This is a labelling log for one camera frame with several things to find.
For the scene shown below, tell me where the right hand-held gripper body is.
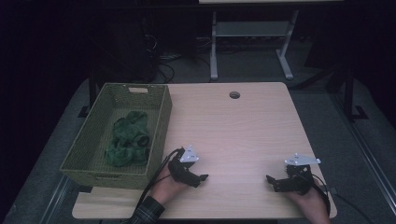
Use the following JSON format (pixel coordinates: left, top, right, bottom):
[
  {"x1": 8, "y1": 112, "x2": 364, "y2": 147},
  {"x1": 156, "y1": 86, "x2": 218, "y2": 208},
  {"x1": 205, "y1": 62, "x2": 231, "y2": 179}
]
[{"x1": 284, "y1": 152, "x2": 322, "y2": 196}]

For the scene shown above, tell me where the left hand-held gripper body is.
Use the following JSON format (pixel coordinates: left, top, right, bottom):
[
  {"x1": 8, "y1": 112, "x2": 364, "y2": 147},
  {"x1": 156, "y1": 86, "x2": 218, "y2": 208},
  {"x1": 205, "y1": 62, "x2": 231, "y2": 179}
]
[{"x1": 167, "y1": 145, "x2": 200, "y2": 185}]

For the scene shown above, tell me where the green fuzzy garment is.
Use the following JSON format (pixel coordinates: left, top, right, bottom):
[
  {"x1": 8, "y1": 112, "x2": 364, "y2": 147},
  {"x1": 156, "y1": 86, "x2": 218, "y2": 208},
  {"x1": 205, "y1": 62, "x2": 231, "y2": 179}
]
[{"x1": 104, "y1": 110, "x2": 151, "y2": 167}]

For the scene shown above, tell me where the green woven basket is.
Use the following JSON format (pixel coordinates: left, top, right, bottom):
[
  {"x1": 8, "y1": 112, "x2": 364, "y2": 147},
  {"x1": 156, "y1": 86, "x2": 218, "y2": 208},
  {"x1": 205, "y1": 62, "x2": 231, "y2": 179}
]
[{"x1": 59, "y1": 82, "x2": 173, "y2": 190}]

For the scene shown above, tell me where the person's left hand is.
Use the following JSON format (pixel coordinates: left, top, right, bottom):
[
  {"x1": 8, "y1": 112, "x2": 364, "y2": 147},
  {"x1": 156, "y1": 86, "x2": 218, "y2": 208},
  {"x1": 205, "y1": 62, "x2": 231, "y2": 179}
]
[{"x1": 150, "y1": 168, "x2": 189, "y2": 205}]

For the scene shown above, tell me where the person's right hand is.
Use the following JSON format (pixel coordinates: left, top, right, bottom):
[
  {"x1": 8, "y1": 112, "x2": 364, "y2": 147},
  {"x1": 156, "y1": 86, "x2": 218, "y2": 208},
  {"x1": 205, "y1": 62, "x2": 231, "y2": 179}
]
[{"x1": 285, "y1": 178, "x2": 332, "y2": 224}]

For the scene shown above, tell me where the black metal stand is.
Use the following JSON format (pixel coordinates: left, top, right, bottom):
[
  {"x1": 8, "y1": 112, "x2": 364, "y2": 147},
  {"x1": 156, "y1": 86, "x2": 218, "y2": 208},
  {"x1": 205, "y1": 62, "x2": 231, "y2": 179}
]
[
  {"x1": 78, "y1": 71, "x2": 98, "y2": 119},
  {"x1": 341, "y1": 64, "x2": 370, "y2": 123}
]

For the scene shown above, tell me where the white metal stand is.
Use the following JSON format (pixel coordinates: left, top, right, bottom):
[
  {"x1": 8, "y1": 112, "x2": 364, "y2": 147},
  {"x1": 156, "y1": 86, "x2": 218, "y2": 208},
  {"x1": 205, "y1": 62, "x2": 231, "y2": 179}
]
[{"x1": 208, "y1": 8, "x2": 300, "y2": 81}]

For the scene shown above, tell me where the left hand-held gripper black cable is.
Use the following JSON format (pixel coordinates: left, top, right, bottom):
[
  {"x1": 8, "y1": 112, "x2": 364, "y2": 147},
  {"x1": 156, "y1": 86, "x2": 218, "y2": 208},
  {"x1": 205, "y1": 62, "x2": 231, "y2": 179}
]
[{"x1": 134, "y1": 147, "x2": 185, "y2": 216}]

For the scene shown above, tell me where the hand-held gripper black cable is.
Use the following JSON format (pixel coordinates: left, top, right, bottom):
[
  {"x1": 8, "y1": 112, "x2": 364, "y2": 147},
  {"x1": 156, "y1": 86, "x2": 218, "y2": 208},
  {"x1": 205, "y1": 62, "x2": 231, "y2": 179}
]
[
  {"x1": 311, "y1": 176, "x2": 332, "y2": 217},
  {"x1": 134, "y1": 147, "x2": 185, "y2": 216}
]

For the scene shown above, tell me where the right hand-held gripper black cable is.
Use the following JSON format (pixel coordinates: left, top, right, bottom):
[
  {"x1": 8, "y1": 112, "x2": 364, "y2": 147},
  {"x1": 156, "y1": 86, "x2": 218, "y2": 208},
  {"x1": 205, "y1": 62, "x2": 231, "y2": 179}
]
[{"x1": 311, "y1": 176, "x2": 332, "y2": 217}]

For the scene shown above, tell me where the black floor cable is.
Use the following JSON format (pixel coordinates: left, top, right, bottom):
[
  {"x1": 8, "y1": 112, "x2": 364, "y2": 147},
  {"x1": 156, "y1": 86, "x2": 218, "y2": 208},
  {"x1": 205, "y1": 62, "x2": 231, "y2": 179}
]
[{"x1": 334, "y1": 191, "x2": 376, "y2": 224}]

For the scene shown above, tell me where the bundle of floor cables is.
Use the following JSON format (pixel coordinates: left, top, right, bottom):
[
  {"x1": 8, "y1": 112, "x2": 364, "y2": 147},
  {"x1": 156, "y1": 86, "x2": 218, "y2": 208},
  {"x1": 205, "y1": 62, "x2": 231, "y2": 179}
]
[{"x1": 148, "y1": 34, "x2": 213, "y2": 84}]

